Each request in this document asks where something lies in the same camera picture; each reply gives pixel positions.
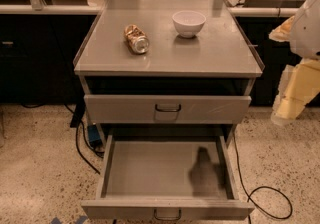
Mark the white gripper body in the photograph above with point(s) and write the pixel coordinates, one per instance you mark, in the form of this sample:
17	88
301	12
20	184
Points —
307	31

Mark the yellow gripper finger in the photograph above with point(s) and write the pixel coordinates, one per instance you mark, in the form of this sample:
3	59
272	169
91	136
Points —
298	86
282	32

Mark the crushed orange soda can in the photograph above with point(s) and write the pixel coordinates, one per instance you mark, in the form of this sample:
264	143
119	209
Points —
136	39

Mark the grey metal drawer cabinet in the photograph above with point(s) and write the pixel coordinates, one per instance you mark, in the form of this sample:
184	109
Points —
218	61

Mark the open middle grey drawer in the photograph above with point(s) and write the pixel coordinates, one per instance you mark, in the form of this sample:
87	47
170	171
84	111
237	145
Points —
166	179

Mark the closed upper grey drawer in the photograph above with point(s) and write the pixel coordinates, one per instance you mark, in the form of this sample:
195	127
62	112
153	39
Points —
166	109

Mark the white ceramic bowl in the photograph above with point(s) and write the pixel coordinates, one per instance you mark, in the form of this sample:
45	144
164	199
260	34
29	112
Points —
188	23

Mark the blue power adapter box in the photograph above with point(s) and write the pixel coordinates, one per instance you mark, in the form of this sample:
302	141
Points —
93	136

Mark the black counter with white rail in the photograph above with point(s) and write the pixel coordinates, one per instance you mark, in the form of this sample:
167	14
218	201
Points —
37	52

